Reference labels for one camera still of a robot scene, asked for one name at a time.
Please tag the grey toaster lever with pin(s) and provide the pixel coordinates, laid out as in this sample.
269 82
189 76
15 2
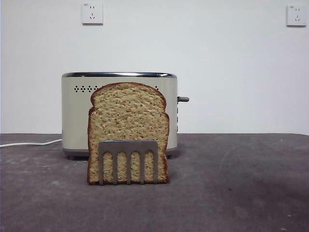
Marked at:
184 99

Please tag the cream two-slot toaster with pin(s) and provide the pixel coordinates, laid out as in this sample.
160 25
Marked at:
72 120

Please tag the brown-crusted bread slice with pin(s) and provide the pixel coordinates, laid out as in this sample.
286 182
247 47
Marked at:
128 116

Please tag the silver metal toast rack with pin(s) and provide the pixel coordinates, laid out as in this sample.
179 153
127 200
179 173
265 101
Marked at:
128 146

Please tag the white wall socket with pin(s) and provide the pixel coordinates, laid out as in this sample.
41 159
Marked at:
297 15
92 14

